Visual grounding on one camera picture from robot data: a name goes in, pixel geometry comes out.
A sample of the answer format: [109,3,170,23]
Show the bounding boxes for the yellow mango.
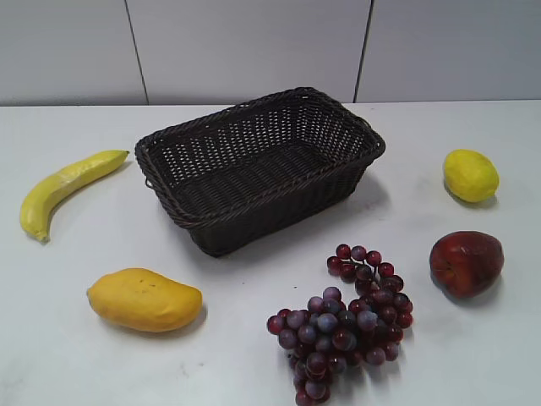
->
[87,268,203,333]

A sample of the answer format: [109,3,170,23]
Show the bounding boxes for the yellow lemon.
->
[443,149,500,203]

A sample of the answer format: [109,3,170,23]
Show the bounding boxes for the purple grape bunch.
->
[266,244,413,405]

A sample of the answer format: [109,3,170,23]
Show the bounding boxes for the yellow banana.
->
[19,150,129,244]

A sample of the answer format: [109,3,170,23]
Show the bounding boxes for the red apple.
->
[429,231,505,299]

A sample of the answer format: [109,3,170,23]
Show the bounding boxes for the black woven wicker basket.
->
[134,87,385,257]

